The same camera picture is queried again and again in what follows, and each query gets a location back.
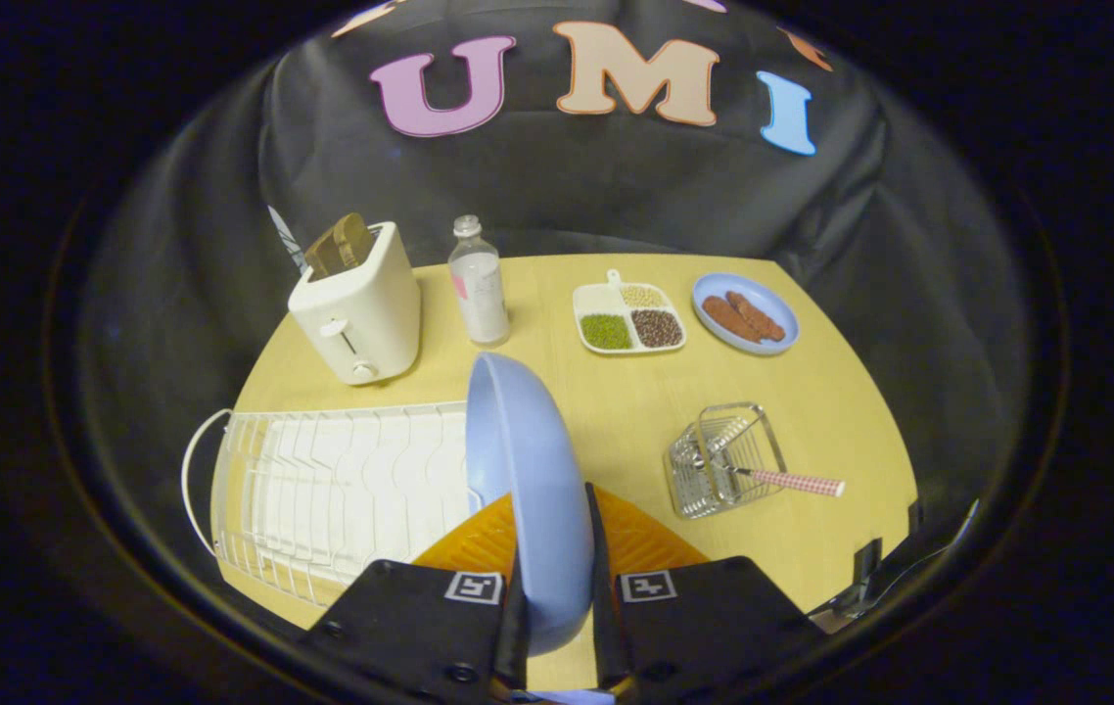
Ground metal wire basket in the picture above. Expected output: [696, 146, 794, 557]
[665, 402, 788, 520]

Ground clear bottle with white liquid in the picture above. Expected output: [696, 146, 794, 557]
[447, 214, 511, 347]

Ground spoon with pink checkered handle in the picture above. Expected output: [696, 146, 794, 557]
[692, 456, 847, 498]

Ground black clamp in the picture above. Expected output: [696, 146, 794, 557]
[809, 499, 981, 633]

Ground white divided tray with beans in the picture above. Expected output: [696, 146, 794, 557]
[573, 269, 687, 354]

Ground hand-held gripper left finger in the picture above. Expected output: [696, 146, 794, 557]
[300, 492, 530, 695]

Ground brown sausage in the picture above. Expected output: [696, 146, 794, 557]
[702, 296, 763, 344]
[725, 291, 786, 342]

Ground brown toast slice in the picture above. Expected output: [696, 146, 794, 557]
[304, 213, 374, 279]

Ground white wire dish rack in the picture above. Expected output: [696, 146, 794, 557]
[181, 400, 482, 607]

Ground black backdrop cloth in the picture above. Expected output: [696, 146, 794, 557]
[77, 0, 1038, 608]

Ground white toaster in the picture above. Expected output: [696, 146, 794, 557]
[288, 221, 422, 386]

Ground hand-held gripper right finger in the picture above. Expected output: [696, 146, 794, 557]
[583, 482, 824, 689]

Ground small blue plate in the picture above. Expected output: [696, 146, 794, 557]
[692, 272, 800, 355]

